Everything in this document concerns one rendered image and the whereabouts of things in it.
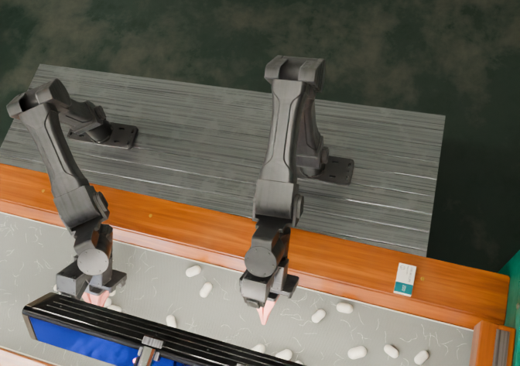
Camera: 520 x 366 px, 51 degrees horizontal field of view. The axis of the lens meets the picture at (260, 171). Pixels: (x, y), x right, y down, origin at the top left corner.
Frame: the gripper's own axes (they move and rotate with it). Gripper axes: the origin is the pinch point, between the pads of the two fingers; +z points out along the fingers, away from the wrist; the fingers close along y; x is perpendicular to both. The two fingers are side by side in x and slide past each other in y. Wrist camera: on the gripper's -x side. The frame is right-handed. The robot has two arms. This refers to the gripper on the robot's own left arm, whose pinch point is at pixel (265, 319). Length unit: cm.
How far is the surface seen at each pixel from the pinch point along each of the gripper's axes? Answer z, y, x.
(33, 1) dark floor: -42, -174, 150
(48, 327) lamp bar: -6.5, -28.6, -26.7
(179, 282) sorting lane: 4.1, -23.4, 11.3
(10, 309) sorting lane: 16, -62, 1
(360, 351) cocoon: 6.1, 18.8, 6.7
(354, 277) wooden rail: -5.0, 14.6, 15.8
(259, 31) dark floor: -42, -53, 149
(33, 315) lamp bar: -8.3, -31.0, -27.1
